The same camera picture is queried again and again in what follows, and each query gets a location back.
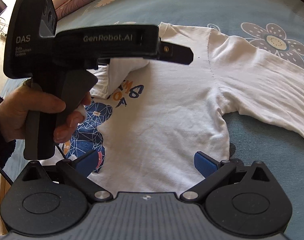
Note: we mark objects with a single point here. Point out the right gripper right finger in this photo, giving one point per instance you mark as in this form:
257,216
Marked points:
238,199

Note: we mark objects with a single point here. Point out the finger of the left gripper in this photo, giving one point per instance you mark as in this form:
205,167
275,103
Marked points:
173,53

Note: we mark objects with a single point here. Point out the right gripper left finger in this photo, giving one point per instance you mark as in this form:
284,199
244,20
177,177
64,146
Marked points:
45,200

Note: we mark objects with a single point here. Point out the white printed sweatshirt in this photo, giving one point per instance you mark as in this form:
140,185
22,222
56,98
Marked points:
147,119

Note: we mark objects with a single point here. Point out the person's left hand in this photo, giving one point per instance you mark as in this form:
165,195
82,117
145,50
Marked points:
14,109

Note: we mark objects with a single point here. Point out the blue floral bed sheet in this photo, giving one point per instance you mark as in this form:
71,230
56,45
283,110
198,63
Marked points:
250,139

